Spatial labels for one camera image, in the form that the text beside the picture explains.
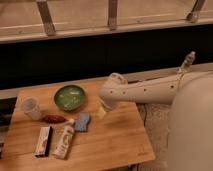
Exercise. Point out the white lotion bottle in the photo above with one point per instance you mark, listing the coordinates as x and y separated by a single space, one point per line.
64 141

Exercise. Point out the middle metal railing post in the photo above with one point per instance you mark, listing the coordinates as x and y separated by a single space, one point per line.
112 14

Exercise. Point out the wooden table board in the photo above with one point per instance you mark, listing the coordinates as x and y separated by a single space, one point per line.
119 139

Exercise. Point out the right metal railing post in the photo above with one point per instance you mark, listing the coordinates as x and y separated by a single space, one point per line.
193 15

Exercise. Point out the left metal railing post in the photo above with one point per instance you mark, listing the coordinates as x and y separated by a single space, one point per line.
46 17

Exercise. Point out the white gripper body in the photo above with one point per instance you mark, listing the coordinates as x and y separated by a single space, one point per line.
101 112

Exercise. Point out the white ceramic cup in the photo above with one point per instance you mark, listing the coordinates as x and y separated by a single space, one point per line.
30 107

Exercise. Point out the green ceramic bowl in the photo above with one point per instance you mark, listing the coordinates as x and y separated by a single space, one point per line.
69 97

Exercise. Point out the blue sponge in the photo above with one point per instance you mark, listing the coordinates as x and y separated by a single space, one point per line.
81 124

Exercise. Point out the small clear bottle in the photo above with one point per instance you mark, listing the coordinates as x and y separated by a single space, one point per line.
188 61

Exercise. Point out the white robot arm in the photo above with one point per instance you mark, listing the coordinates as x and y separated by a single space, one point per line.
190 95

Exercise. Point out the metal railing post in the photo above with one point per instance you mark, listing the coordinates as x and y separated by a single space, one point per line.
112 14
193 15
46 17

